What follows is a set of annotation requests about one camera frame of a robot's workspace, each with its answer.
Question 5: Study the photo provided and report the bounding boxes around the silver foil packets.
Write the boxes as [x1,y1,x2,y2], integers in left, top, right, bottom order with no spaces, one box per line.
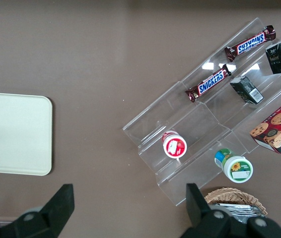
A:
[209,202,265,224]

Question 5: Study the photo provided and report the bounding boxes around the red lid yogurt cup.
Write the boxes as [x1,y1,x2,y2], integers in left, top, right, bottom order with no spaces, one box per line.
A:
[162,130,188,159]

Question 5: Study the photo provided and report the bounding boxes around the clear acrylic stepped stand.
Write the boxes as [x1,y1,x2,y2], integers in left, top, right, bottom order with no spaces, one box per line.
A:
[122,80,258,207]
[180,17,281,153]

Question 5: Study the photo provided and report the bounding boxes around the red plaid cookie box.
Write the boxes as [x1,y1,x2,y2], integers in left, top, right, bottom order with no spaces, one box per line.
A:
[249,91,281,155]

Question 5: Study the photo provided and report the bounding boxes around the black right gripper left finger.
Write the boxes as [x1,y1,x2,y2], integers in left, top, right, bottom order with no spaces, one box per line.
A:
[0,183,75,238]

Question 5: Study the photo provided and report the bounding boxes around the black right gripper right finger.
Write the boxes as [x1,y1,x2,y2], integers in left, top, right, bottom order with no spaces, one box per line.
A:
[180,182,281,238]

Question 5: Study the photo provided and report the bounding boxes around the light tan wicker basket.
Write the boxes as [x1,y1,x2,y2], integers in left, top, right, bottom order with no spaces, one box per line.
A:
[203,187,268,216]

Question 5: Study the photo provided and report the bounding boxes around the green sunflower lid jar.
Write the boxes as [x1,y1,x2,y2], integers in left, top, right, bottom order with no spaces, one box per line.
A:
[214,148,254,183]

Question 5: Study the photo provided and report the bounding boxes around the cream plastic tray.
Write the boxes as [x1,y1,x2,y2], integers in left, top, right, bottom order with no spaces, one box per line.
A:
[0,91,54,177]

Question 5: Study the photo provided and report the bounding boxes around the Snickers chocolate bar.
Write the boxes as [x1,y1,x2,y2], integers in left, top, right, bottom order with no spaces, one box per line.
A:
[224,24,277,62]
[185,63,232,103]

